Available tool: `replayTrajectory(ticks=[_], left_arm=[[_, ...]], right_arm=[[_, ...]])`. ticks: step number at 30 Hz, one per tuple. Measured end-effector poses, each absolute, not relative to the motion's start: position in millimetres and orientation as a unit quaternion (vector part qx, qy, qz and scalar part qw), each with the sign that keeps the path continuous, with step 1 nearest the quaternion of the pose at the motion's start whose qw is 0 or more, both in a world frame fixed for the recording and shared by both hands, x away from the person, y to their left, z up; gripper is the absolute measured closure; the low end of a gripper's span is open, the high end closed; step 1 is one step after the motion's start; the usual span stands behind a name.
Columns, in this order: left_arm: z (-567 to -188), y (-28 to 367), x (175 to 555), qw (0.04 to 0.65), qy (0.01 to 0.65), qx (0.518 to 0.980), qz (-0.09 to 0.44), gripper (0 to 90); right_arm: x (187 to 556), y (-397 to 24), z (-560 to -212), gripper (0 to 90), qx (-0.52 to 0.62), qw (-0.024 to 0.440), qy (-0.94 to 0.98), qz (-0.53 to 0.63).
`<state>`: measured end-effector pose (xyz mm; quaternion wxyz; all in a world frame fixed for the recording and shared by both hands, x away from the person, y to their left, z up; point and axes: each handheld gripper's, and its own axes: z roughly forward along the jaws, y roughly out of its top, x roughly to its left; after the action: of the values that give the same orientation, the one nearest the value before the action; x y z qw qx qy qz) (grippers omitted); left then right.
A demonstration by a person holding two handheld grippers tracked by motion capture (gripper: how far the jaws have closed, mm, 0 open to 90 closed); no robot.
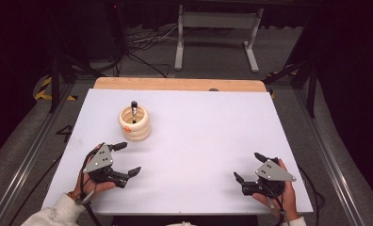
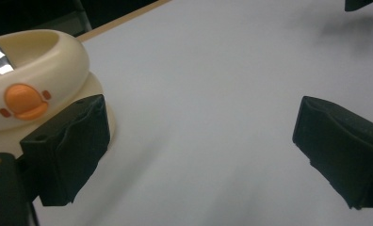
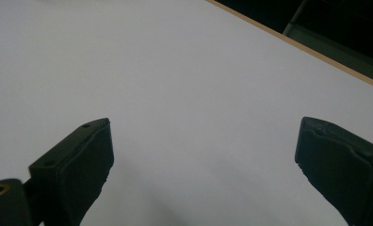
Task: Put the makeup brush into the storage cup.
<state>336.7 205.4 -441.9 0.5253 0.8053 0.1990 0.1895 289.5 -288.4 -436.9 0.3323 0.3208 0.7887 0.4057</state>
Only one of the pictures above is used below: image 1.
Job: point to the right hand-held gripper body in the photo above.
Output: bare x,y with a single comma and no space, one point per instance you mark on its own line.
274,172

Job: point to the wooden table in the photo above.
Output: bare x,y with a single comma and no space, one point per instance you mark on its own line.
175,84

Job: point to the black makeup brush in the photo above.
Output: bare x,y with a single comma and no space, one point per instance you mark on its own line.
133,111

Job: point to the orange wrist band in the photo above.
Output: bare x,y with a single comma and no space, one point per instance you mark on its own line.
72,196

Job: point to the person's left hand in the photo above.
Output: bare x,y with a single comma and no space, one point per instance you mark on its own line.
93,188

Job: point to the dark table grommet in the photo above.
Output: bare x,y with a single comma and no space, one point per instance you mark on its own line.
213,89

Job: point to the metal floor rail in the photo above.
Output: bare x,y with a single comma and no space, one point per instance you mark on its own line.
21,169
329,157

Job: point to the person's right hand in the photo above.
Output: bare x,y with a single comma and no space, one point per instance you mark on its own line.
288,199

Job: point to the cream ribbed brush holder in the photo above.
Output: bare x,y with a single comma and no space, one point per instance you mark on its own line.
135,125

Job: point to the yellow black striped tape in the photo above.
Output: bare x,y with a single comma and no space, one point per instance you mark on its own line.
45,91

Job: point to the black tripod stand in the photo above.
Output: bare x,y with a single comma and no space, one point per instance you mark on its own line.
57,75
310,81

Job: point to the black equipment box red light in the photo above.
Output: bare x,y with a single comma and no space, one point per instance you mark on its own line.
116,28

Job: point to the white table board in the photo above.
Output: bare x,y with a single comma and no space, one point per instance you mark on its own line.
200,135

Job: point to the grey metal stand frame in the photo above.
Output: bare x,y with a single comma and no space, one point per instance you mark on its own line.
219,20

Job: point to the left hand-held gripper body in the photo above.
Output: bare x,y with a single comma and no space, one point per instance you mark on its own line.
100,161

